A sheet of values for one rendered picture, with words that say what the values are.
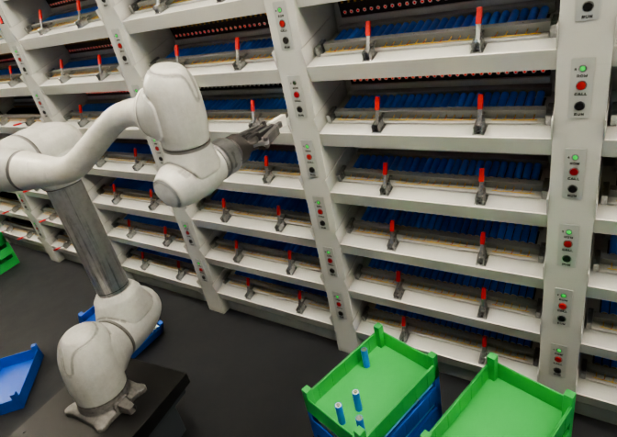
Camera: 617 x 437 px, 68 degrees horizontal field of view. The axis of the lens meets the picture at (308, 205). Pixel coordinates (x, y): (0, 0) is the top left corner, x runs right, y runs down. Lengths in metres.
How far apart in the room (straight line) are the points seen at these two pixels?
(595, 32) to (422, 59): 0.34
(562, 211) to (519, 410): 0.48
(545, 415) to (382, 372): 0.40
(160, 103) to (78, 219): 0.65
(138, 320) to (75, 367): 0.23
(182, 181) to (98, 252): 0.63
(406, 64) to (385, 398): 0.84
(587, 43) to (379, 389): 0.93
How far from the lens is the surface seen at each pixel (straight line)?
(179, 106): 0.94
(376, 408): 1.28
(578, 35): 1.09
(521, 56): 1.11
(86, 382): 1.54
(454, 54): 1.15
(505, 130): 1.19
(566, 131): 1.14
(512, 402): 1.30
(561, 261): 1.30
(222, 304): 2.19
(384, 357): 1.39
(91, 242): 1.53
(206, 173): 1.00
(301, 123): 1.37
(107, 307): 1.60
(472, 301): 1.52
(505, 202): 1.27
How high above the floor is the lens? 1.33
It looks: 27 degrees down
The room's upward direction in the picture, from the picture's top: 12 degrees counter-clockwise
